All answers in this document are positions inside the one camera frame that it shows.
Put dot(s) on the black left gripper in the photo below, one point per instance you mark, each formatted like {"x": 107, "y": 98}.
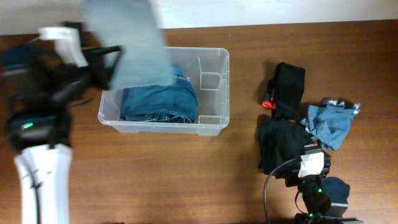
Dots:
{"x": 102, "y": 78}

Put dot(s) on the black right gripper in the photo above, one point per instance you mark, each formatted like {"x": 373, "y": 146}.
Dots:
{"x": 290, "y": 173}

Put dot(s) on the light grey-blue jeans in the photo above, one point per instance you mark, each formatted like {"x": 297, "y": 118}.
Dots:
{"x": 133, "y": 25}

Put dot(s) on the light blue denim shirt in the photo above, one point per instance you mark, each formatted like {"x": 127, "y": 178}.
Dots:
{"x": 330, "y": 123}

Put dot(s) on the dark blue jeans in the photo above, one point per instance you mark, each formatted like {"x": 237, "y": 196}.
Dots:
{"x": 176, "y": 103}

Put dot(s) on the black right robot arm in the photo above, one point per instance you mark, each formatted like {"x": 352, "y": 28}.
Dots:
{"x": 325, "y": 198}

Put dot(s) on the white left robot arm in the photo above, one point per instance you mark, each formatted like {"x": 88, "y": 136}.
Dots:
{"x": 38, "y": 128}

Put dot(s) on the black folded garment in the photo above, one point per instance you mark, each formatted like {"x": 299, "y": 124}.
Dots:
{"x": 280, "y": 137}

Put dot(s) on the black garment with red cuff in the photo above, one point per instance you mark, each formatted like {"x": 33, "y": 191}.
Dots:
{"x": 284, "y": 91}

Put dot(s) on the clear plastic storage bin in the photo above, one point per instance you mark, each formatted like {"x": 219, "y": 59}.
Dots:
{"x": 208, "y": 71}

